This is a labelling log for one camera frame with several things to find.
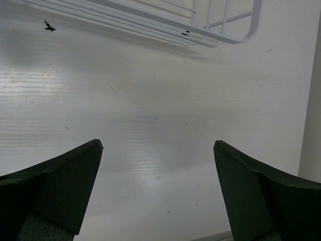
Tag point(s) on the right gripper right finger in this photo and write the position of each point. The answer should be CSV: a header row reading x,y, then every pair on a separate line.
x,y
264,203

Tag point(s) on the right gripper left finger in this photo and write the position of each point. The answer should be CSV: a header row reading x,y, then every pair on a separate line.
x,y
48,201

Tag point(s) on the white wire dish rack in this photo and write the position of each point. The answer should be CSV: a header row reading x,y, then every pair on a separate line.
x,y
184,23

